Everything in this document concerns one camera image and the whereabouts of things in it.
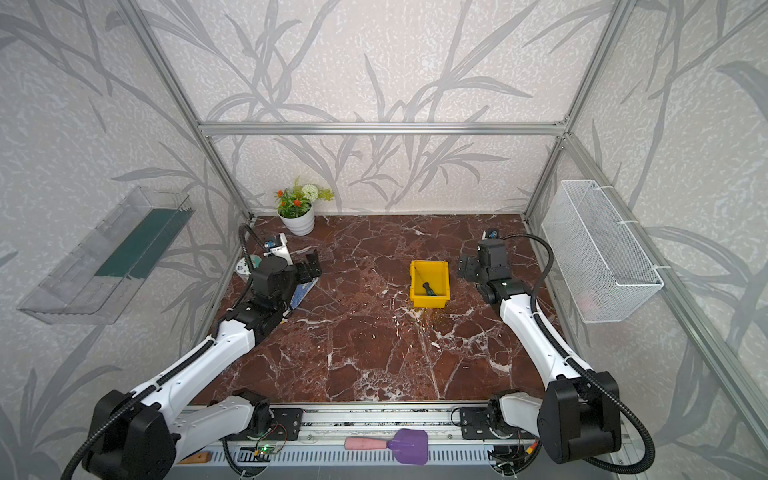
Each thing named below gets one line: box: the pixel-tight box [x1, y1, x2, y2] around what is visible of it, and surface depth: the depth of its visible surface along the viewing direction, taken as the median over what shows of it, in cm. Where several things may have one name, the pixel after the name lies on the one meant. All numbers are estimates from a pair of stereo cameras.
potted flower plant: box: [275, 176, 335, 236], surface depth 110 cm
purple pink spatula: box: [344, 428, 429, 466], surface depth 71 cm
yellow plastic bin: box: [409, 260, 451, 309], surface depth 99 cm
